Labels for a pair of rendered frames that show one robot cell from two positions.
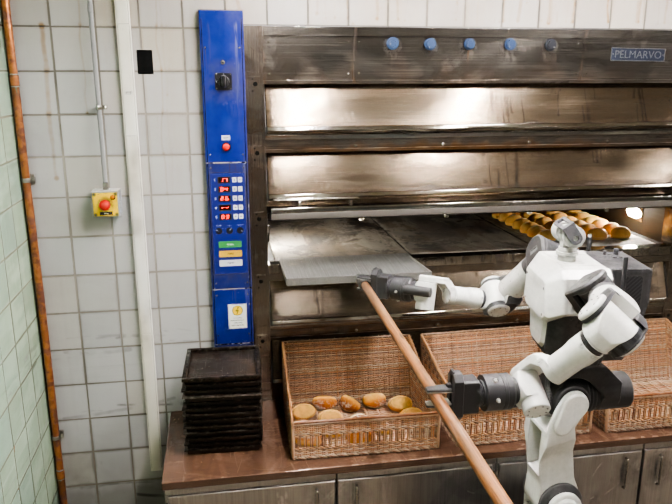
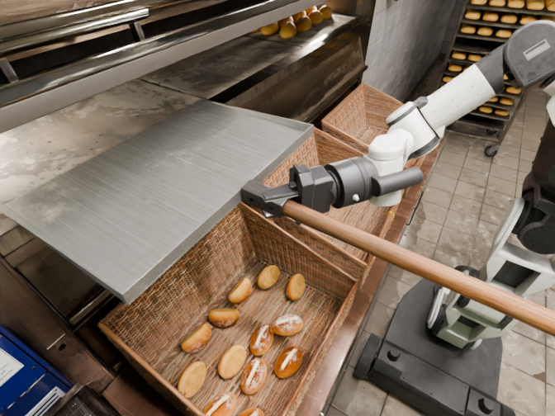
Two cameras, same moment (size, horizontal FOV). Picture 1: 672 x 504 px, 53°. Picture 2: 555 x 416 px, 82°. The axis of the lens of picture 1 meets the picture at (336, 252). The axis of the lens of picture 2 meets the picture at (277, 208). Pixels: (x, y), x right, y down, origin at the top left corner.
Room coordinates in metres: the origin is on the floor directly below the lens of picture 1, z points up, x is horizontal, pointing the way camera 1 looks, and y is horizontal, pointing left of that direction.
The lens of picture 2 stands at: (2.06, 0.22, 1.58)
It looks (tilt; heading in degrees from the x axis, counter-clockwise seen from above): 43 degrees down; 311
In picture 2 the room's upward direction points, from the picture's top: straight up
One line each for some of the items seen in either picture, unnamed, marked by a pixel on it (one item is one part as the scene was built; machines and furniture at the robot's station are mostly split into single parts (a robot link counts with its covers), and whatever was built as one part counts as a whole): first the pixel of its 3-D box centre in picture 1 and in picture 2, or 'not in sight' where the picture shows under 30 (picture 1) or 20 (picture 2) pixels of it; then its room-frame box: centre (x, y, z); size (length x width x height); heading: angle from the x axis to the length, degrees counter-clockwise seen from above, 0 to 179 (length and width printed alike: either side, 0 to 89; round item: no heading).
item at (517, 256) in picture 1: (477, 257); (269, 76); (2.83, -0.61, 1.16); 1.80 x 0.06 x 0.04; 100
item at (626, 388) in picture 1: (583, 383); (552, 200); (1.93, -0.77, 1.00); 0.28 x 0.13 x 0.18; 99
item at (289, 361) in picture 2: (359, 434); (288, 360); (2.29, -0.09, 0.62); 0.10 x 0.07 x 0.06; 91
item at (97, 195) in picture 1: (106, 202); not in sight; (2.51, 0.86, 1.46); 0.10 x 0.07 x 0.10; 100
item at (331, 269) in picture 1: (351, 265); (177, 161); (2.60, -0.06, 1.19); 0.55 x 0.36 x 0.03; 99
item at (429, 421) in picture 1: (355, 391); (246, 313); (2.45, -0.08, 0.72); 0.56 x 0.49 x 0.28; 99
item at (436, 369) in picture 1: (501, 380); (333, 198); (2.55, -0.67, 0.72); 0.56 x 0.49 x 0.28; 101
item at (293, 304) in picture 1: (477, 290); (275, 115); (2.81, -0.61, 1.02); 1.79 x 0.11 x 0.19; 100
